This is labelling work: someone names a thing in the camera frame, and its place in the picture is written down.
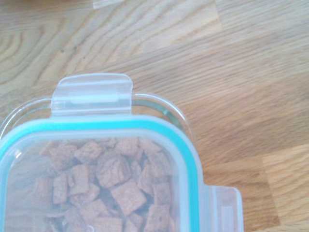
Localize clear lid with teal seal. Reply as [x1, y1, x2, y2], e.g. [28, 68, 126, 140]
[0, 73, 243, 232]

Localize square glass food container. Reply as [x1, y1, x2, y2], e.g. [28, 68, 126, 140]
[0, 92, 194, 145]

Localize brown cereal pieces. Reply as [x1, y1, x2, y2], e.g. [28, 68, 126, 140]
[35, 137, 177, 232]

